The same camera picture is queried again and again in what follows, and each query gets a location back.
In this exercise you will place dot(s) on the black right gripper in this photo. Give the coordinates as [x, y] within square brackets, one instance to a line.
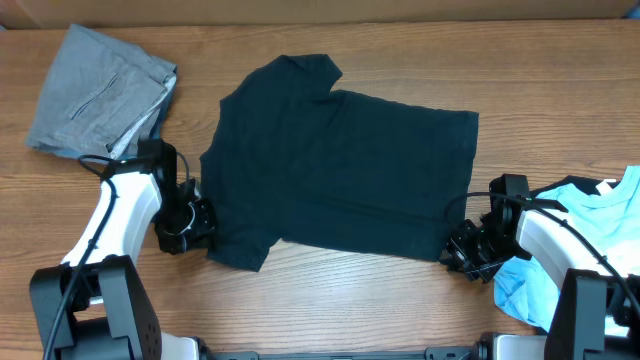
[457, 249]

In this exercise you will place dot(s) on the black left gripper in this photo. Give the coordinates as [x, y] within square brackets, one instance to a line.
[176, 244]

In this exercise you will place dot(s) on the black t-shirt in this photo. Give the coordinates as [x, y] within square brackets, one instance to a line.
[294, 158]

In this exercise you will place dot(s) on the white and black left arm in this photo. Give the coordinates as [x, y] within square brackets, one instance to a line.
[93, 305]

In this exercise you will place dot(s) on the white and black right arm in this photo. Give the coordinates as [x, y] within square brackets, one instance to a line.
[597, 316]

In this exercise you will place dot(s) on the folded blue garment under shorts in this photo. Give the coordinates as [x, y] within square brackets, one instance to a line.
[152, 127]

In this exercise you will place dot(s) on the folded grey shorts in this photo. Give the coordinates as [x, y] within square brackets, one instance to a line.
[97, 96]

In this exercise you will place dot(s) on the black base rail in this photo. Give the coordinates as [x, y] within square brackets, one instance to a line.
[431, 353]

